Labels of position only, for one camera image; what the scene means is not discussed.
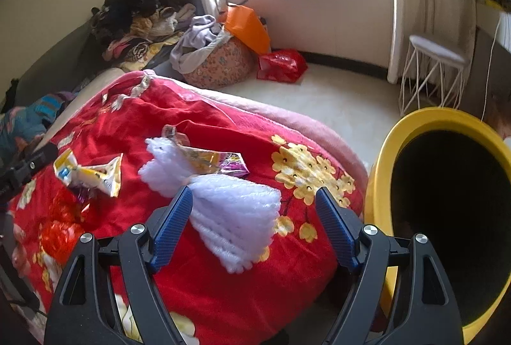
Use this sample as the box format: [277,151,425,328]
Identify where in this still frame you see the white cable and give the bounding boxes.
[480,15,502,123]

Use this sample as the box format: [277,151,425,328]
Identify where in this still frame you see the red shopping bag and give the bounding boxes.
[256,49,309,84]

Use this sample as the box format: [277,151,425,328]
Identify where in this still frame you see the yellow trash bin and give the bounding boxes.
[364,107,511,344]

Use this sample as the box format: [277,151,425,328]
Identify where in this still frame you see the grey headboard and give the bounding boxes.
[0,19,105,110]

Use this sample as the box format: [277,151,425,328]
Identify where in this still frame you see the floral storage bag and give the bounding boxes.
[183,35,257,89]

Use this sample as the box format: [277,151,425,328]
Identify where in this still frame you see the red plastic bag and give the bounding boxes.
[39,189,93,263]

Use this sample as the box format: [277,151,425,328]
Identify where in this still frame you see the grey clothes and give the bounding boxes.
[169,14,233,75]

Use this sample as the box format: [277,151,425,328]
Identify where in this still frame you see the beige bed sheet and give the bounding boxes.
[39,67,133,147]

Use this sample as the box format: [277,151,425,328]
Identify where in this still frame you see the colourful patterned cloth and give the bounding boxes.
[0,90,77,163]

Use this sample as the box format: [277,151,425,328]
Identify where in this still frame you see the red floral blanket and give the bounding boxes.
[6,75,365,343]

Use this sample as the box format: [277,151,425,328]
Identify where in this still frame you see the orange paper bag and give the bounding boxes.
[223,3,273,55]

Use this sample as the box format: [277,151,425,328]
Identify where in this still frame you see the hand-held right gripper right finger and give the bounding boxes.
[315,186,466,345]

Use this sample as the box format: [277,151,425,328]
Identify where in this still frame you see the white wire stool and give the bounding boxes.
[398,34,469,117]

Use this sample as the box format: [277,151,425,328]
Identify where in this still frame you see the pile of clothes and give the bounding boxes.
[90,0,201,63]

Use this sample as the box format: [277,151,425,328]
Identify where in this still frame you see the yellow white snack wrapper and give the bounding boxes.
[53,149,125,198]

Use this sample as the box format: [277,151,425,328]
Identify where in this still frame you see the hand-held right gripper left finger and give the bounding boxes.
[43,185,195,345]

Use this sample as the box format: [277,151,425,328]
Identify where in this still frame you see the shiny foil snack wrapper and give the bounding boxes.
[161,125,250,180]

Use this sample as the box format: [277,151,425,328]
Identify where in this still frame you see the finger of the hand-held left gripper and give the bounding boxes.
[13,144,60,180]

